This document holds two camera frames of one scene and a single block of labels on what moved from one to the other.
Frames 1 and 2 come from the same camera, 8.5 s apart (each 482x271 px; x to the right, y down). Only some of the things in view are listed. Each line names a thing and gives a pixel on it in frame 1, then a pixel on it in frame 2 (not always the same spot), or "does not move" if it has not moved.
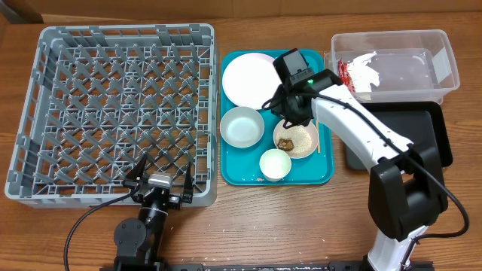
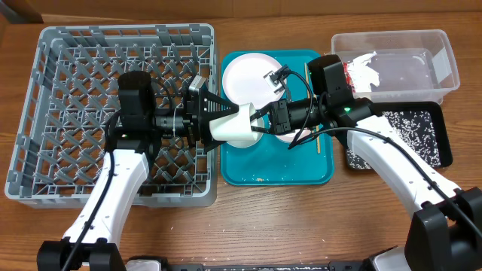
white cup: (274, 165) -> (235, 126)
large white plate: (251, 80) does not move
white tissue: (361, 75) does not move
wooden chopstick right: (318, 138) does not move
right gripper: (302, 119) -> (278, 121)
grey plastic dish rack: (100, 98) does not move
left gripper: (175, 201) -> (196, 118)
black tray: (418, 123) does not move
